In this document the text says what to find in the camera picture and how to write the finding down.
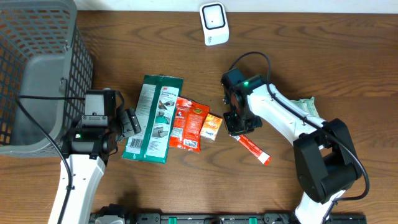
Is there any orange white small packet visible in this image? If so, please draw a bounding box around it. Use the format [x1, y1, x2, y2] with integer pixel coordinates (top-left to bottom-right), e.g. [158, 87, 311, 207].
[200, 113, 223, 141]

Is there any red stick packet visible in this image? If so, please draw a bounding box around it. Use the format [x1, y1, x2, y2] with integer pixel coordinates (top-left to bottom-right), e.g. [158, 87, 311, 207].
[233, 134, 272, 166]

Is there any red snack bag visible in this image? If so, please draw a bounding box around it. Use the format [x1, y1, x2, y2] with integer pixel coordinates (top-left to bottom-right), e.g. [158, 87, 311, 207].
[169, 97, 210, 152]

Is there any green white packet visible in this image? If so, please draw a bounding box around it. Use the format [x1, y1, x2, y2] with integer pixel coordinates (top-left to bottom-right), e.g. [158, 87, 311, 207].
[122, 75, 183, 164]

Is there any mint green snack packet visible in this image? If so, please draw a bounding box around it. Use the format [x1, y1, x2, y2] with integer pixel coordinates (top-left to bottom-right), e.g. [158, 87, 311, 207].
[291, 97, 320, 118]

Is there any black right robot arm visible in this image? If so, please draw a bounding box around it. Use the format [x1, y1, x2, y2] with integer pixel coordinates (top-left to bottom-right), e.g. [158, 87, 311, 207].
[221, 68, 363, 223]

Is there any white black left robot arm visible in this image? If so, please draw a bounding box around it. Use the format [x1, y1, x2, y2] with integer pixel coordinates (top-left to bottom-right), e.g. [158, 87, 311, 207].
[49, 90, 141, 223]

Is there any white barcode scanner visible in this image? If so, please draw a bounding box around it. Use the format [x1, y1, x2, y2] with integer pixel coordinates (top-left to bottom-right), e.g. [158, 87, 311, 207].
[199, 2, 229, 46]

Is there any grey plastic mesh basket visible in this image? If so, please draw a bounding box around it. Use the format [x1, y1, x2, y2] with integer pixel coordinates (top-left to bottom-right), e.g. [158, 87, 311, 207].
[1, 0, 94, 157]

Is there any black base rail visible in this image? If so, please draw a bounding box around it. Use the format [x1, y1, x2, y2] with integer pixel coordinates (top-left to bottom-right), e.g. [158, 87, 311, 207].
[88, 212, 368, 224]

